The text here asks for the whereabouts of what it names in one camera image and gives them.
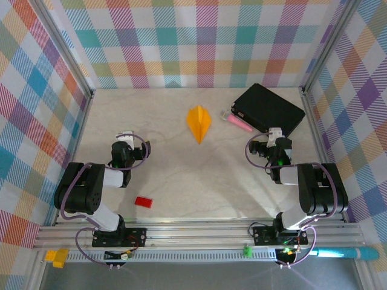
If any orange paper sheet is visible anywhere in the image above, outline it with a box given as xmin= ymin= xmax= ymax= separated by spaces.
xmin=186 ymin=105 xmax=213 ymax=145

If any grey metal block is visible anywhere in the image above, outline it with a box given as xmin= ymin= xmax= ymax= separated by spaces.
xmin=268 ymin=127 xmax=284 ymax=147

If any pink marker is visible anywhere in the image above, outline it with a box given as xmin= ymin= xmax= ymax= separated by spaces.
xmin=220 ymin=110 xmax=253 ymax=133

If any black ribbed case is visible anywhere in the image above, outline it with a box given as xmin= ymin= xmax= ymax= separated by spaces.
xmin=230 ymin=83 xmax=306 ymax=140

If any red block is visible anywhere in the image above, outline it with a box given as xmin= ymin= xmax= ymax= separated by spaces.
xmin=134 ymin=196 xmax=154 ymax=209

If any teal tube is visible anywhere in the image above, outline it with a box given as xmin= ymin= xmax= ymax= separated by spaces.
xmin=311 ymin=246 xmax=380 ymax=262

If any yellow toy brick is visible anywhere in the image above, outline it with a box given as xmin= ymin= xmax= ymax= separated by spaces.
xmin=45 ymin=248 xmax=70 ymax=269

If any aluminium side rail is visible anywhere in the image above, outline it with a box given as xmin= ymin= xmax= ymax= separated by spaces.
xmin=51 ymin=90 xmax=95 ymax=227
xmin=301 ymin=87 xmax=347 ymax=223

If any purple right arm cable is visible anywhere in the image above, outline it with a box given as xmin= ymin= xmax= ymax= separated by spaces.
xmin=245 ymin=132 xmax=339 ymax=267

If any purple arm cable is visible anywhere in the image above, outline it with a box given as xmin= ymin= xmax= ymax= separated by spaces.
xmin=59 ymin=132 xmax=151 ymax=267
xmin=245 ymin=132 xmax=339 ymax=267

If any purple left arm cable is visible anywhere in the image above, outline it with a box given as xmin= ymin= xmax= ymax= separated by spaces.
xmin=59 ymin=132 xmax=151 ymax=267

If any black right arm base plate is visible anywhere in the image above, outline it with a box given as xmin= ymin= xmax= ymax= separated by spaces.
xmin=252 ymin=225 xmax=310 ymax=247

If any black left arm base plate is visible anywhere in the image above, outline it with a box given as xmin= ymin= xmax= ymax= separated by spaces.
xmin=91 ymin=227 xmax=148 ymax=248

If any small wired connector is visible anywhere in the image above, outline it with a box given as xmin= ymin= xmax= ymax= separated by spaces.
xmin=278 ymin=246 xmax=302 ymax=257
xmin=103 ymin=248 xmax=137 ymax=261

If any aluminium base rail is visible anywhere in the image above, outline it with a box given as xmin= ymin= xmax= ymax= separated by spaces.
xmin=32 ymin=221 xmax=365 ymax=250

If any slotted cable duct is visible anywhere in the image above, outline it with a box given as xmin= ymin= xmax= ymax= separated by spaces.
xmin=65 ymin=249 xmax=279 ymax=263

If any aluminium frame post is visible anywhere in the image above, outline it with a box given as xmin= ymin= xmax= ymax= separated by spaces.
xmin=29 ymin=0 xmax=95 ymax=99
xmin=299 ymin=0 xmax=362 ymax=96

